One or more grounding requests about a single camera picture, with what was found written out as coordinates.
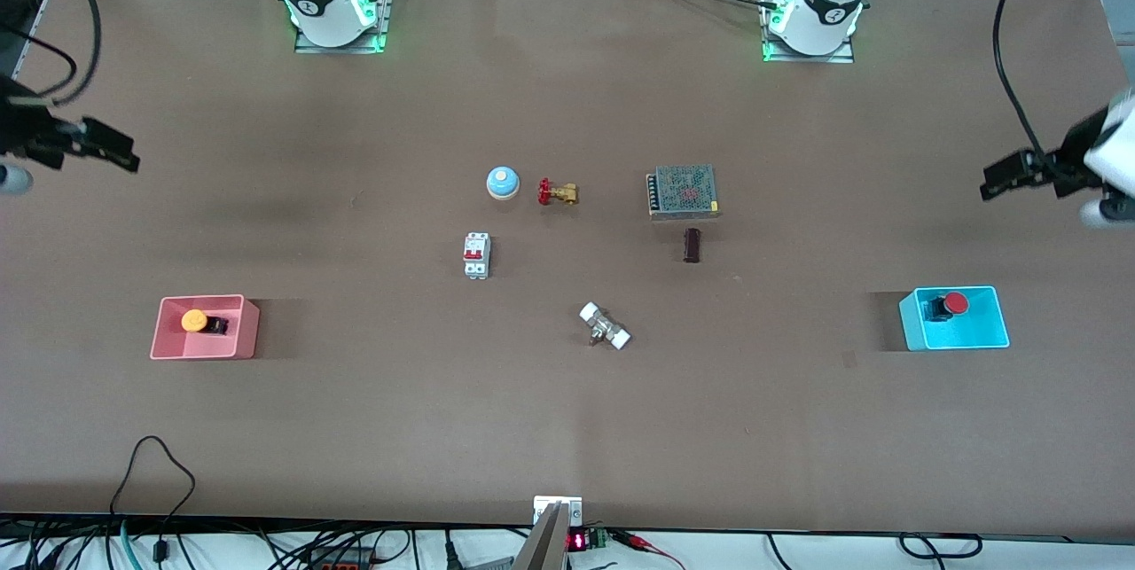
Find red push button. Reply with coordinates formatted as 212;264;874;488
924;292;971;324

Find yellow push button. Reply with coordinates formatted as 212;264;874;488
181;309;231;337

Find cyan plastic bin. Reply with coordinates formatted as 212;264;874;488
899;285;1011;352

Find pink plastic bin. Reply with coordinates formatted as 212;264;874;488
150;293;261;361

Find metal mesh power supply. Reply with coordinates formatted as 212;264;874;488
646;164;722;223

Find white circuit breaker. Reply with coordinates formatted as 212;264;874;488
462;232;492;281

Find metal fitting white ends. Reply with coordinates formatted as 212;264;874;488
578;301;633;352

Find black power strip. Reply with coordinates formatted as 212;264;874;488
304;547;375;570

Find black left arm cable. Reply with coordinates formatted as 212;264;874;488
992;0;1069;165

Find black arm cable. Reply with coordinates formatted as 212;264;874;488
992;0;1069;165
0;0;101;106

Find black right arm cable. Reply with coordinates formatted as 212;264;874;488
0;0;101;106

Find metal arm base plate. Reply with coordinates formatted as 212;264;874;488
760;0;856;65
294;0;392;55

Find black looped cable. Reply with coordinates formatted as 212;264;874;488
107;435;198;565

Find black coiled cable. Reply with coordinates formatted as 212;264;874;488
898;532;984;561

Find teal cable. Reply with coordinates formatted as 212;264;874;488
119;518;145;570

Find brass valve red handle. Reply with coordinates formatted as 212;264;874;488
537;177;581;207

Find red clip lead wire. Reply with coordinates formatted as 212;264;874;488
610;529;685;570

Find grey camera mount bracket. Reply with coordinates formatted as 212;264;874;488
512;495;584;570

